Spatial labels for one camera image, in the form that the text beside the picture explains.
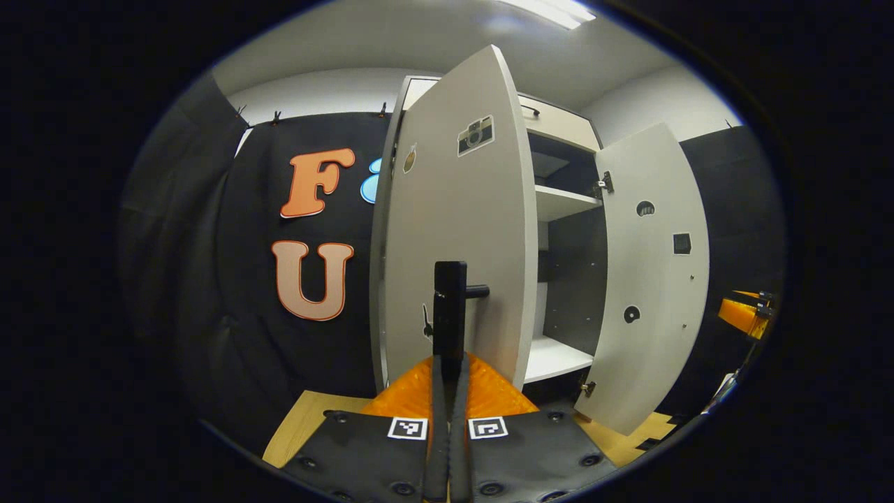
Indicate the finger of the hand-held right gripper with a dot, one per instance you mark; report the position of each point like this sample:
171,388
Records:
740,314

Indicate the beige double-door shoe cabinet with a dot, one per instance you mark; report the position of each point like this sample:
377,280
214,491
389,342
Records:
559,202

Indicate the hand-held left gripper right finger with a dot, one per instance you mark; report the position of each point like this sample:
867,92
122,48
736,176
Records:
459,461

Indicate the black backdrop cloth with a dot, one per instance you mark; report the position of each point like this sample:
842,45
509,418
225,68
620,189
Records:
209,244

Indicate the ceiling panel light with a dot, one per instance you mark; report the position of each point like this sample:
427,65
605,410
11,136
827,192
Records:
552,10

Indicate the cabinet door with camera sticker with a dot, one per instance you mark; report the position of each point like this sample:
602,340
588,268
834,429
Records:
454,209

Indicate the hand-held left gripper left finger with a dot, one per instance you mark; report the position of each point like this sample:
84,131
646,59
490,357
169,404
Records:
436,461

